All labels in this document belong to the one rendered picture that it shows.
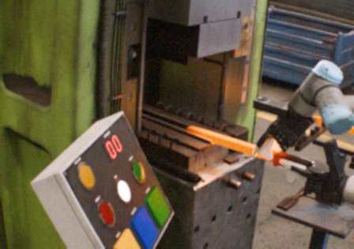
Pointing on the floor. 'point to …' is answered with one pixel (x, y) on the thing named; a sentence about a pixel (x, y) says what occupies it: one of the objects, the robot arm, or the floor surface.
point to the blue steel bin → (306, 47)
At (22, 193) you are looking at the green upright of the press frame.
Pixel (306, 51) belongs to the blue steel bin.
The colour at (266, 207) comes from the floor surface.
